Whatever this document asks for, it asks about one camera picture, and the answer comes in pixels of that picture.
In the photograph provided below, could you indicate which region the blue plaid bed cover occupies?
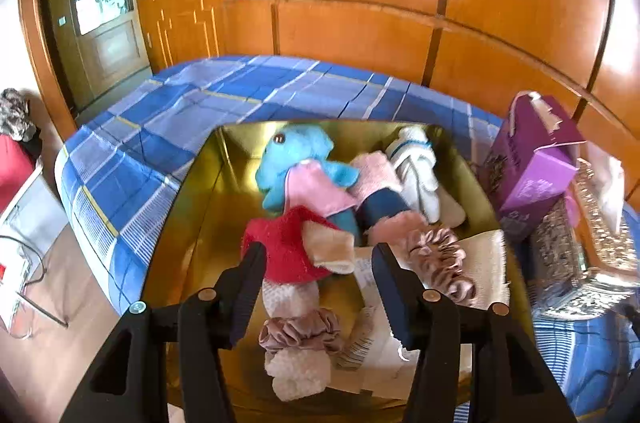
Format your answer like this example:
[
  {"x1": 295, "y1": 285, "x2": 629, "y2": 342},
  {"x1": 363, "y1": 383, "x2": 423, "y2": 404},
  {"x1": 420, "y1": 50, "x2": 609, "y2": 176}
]
[{"x1": 54, "y1": 55, "x2": 640, "y2": 419}]

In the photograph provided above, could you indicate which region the pink and navy sock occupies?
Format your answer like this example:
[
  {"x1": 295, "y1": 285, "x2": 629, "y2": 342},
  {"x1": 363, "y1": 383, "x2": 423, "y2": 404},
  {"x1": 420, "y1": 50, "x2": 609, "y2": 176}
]
[{"x1": 348, "y1": 153, "x2": 426, "y2": 244}]

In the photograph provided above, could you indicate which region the purple cardboard box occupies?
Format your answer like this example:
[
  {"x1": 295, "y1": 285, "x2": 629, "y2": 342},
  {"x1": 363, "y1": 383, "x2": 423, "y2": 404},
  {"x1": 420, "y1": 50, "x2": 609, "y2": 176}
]
[{"x1": 477, "y1": 92, "x2": 586, "y2": 244}]

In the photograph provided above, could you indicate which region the red sock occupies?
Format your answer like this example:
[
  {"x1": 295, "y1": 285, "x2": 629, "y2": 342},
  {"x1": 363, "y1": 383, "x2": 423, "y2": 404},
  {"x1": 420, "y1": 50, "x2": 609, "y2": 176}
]
[{"x1": 242, "y1": 205, "x2": 357, "y2": 285}]

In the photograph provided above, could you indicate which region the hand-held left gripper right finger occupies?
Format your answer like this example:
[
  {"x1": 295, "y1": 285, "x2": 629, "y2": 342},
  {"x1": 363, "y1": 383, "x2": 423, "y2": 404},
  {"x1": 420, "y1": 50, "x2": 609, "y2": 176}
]
[{"x1": 371, "y1": 243, "x2": 581, "y2": 423}]

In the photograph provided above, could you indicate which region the white labelled packet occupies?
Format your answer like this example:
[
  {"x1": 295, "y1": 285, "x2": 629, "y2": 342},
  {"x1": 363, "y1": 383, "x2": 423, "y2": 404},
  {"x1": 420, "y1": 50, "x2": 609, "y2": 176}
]
[{"x1": 335, "y1": 253, "x2": 426, "y2": 396}]

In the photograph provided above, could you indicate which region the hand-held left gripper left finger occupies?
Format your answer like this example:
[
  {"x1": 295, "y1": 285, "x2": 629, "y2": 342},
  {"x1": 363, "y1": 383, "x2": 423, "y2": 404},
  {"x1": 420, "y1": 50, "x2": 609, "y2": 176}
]
[{"x1": 60, "y1": 242, "x2": 268, "y2": 423}]

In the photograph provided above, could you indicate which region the red bag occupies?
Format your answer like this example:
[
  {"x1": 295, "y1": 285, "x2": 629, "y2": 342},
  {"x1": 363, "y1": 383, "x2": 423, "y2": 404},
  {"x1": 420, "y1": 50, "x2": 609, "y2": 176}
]
[{"x1": 0, "y1": 135, "x2": 36, "y2": 214}]

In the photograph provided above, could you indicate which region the white socks bundle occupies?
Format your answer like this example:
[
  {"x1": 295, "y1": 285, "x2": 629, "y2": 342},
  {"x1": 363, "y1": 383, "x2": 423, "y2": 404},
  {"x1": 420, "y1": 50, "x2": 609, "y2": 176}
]
[{"x1": 385, "y1": 126, "x2": 466, "y2": 226}]

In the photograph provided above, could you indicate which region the white fluffy cloth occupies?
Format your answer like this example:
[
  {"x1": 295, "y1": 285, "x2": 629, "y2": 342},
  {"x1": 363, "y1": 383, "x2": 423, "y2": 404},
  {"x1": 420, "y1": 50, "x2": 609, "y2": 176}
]
[{"x1": 262, "y1": 280, "x2": 333, "y2": 401}]

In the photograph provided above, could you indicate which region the wooden door with glass panel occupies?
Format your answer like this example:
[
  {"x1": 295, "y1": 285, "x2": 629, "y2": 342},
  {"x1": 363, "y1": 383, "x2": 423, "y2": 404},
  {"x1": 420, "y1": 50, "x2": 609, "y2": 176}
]
[{"x1": 50, "y1": 0, "x2": 153, "y2": 111}]

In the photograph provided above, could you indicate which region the white tissue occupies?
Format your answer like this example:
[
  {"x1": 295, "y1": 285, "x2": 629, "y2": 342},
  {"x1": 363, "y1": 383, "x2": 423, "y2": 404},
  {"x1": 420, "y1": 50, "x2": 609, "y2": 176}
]
[{"x1": 582, "y1": 143, "x2": 626, "y2": 234}]

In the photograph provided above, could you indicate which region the grey patterned cloth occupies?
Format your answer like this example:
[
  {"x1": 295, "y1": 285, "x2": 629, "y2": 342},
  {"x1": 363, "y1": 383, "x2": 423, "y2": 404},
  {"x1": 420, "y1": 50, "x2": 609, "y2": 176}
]
[{"x1": 0, "y1": 88, "x2": 38, "y2": 141}]

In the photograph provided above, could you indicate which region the embossed silver tissue box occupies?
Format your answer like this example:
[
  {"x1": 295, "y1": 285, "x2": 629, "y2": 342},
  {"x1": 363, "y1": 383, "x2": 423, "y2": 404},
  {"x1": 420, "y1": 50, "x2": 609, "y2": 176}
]
[{"x1": 525, "y1": 158, "x2": 640, "y2": 321}]

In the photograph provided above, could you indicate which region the teal plush toy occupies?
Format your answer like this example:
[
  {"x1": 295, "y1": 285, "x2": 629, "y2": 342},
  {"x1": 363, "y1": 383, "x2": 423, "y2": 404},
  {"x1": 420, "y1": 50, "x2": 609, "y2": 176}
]
[{"x1": 255, "y1": 126, "x2": 362, "y2": 246}]

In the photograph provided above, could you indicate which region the pink satin scrunchie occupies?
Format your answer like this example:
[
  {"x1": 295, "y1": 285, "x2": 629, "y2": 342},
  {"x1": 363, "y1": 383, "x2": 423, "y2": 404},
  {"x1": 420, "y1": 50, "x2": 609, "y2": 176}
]
[
  {"x1": 400, "y1": 227, "x2": 476, "y2": 301},
  {"x1": 257, "y1": 308, "x2": 346, "y2": 356}
]

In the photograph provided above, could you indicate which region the gold box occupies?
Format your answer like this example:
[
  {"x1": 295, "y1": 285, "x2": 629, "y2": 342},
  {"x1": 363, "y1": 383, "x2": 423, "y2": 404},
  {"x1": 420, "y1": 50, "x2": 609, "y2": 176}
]
[{"x1": 140, "y1": 119, "x2": 533, "y2": 409}]

